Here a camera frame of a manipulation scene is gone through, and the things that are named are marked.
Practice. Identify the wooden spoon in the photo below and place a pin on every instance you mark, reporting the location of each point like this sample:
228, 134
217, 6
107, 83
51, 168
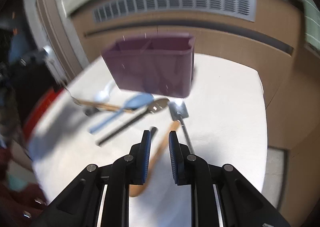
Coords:
136, 190

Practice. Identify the brown spoon with black handle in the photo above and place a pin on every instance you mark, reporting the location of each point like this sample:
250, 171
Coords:
154, 107

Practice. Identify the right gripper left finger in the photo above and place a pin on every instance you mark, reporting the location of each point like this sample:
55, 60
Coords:
100, 195

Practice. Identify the green checked dish towel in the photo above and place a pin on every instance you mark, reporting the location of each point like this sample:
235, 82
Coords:
311, 13

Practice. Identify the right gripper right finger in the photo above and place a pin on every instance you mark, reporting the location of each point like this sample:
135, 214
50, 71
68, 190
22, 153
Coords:
220, 196

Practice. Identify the grey ventilation grille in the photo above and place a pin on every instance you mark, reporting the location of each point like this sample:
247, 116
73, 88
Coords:
242, 9

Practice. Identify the maroon plastic utensil caddy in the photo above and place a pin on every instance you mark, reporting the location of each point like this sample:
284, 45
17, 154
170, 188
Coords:
160, 64

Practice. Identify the red floor mat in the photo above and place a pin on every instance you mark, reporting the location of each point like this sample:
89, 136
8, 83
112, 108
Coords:
38, 111

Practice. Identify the blue plastic spoon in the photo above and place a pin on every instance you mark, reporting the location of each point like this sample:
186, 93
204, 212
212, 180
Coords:
135, 102

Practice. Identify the steel cutout handle spoon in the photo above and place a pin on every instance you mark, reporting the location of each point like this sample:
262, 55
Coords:
179, 112

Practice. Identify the white plastic spoon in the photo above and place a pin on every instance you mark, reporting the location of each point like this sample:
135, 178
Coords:
103, 96

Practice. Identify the wooden chopstick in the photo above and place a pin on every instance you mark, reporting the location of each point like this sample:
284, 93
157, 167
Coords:
103, 106

